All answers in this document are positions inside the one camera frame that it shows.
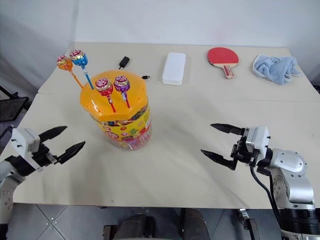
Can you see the orange wrapped lollipop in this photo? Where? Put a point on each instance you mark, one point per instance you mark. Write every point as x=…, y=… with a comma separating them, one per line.
x=64, y=63

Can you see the black metal bracket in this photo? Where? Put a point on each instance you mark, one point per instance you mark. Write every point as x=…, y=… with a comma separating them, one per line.
x=248, y=223

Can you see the light blue crumpled towel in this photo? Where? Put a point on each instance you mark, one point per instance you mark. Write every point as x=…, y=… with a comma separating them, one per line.
x=275, y=68

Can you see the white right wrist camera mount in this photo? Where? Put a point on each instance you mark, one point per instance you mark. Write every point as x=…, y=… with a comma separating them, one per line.
x=258, y=140

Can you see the blue wrapped lollipop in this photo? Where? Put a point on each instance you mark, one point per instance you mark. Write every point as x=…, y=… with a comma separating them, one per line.
x=79, y=58

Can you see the purple wrapped lollipop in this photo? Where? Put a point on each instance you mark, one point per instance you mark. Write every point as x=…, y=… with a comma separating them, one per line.
x=122, y=85

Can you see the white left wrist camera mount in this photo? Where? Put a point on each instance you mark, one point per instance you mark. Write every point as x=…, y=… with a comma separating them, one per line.
x=23, y=140

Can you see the red table tennis paddle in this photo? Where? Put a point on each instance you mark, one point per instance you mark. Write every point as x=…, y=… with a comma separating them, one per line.
x=221, y=56

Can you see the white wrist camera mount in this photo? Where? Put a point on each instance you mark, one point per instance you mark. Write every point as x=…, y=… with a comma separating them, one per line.
x=23, y=140
x=258, y=140

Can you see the clear lollipop jar orange lid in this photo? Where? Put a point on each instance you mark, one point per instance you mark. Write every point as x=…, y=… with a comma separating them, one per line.
x=125, y=125

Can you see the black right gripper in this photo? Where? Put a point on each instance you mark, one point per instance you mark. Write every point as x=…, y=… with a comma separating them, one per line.
x=242, y=151

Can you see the red wrapped lollipop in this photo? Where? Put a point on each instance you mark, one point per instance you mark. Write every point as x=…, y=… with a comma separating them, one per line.
x=103, y=87

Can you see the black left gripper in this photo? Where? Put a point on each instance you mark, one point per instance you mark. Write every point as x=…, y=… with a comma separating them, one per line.
x=42, y=154

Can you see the black usb plug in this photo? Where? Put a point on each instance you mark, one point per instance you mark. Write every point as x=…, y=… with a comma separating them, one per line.
x=146, y=77

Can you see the black metal rack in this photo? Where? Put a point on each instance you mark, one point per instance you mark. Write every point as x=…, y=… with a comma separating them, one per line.
x=11, y=107

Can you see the black charger adapter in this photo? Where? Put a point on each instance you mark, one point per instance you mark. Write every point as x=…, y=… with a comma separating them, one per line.
x=124, y=61

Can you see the white rectangular plastic box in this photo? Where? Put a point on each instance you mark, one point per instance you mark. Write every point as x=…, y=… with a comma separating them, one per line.
x=173, y=68

